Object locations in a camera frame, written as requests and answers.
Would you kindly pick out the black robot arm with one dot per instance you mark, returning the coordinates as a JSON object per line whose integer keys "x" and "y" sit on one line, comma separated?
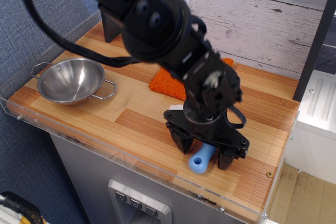
{"x": 165, "y": 32}

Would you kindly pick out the dark frame post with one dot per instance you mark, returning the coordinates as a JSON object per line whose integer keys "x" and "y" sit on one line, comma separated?
{"x": 316, "y": 46}
{"x": 111, "y": 29}

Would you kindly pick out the black and yellow object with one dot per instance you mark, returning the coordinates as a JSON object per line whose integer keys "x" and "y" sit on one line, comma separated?
{"x": 15, "y": 209}

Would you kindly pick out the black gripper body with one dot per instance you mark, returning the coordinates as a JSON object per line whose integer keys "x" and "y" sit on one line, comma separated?
{"x": 215, "y": 129}

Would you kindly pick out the orange red cloth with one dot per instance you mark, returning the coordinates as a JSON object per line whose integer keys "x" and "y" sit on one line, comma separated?
{"x": 165, "y": 84}

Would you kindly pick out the toy salmon sushi piece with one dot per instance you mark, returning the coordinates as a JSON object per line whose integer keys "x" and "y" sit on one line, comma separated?
{"x": 176, "y": 107}

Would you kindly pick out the silver dispenser button panel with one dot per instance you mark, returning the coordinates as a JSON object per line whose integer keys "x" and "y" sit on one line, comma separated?
{"x": 133, "y": 206}

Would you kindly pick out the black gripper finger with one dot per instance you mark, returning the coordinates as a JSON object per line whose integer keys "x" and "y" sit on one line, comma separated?
{"x": 182, "y": 139}
{"x": 226, "y": 156}

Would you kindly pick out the dark right frame post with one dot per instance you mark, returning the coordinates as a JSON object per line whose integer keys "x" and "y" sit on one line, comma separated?
{"x": 316, "y": 46}

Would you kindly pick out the grey toy fridge cabinet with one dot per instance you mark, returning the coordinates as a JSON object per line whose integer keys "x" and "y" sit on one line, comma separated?
{"x": 90, "y": 173}

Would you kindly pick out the clear acrylic table guard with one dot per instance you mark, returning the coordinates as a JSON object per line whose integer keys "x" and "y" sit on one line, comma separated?
{"x": 129, "y": 127}

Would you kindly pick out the blue and grey spoon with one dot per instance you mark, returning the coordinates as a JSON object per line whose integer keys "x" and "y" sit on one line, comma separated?
{"x": 199, "y": 162}

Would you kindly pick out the dark left frame post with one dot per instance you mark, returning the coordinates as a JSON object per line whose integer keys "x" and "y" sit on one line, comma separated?
{"x": 111, "y": 29}

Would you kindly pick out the white ribbed side counter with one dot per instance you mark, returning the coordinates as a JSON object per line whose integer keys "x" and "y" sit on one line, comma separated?
{"x": 311, "y": 146}

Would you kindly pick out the stainless steel bowl with handles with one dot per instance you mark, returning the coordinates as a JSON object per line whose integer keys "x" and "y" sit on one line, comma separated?
{"x": 71, "y": 81}

